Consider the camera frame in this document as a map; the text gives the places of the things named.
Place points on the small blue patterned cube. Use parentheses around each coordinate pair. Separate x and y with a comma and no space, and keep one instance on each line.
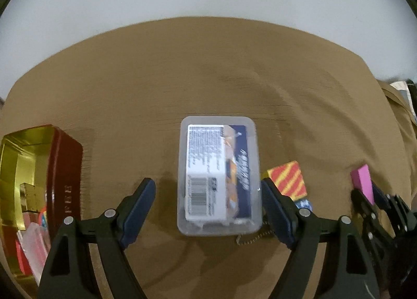
(303,204)

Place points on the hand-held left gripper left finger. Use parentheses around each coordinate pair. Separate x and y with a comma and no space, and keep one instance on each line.
(138,211)

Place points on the brown tablecloth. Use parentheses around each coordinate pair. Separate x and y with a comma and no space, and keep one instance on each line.
(195,74)

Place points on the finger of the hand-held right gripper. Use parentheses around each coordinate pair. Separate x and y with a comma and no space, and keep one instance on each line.
(360,203)
(379,193)

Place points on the red rectangular block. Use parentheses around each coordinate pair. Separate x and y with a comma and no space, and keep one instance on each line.
(21,253)

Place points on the pink rectangular block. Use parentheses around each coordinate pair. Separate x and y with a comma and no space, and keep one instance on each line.
(362,178)

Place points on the orange tape measure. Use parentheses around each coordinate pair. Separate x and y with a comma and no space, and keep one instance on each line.
(44,219)

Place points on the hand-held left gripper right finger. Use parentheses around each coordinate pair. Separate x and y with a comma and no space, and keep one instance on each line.
(277,211)

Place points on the clear pink plastic case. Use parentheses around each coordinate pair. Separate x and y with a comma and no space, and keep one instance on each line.
(35,243)

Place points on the gold tin box red outside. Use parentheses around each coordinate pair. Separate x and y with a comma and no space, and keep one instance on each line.
(65,168)

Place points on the gold capped pink lip gloss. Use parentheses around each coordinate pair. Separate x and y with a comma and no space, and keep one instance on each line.
(31,194)

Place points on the red yellow striped cube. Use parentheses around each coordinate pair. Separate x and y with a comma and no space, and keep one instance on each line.
(290,179)

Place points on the clear plastic card box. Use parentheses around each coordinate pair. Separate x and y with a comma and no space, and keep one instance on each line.
(215,168)

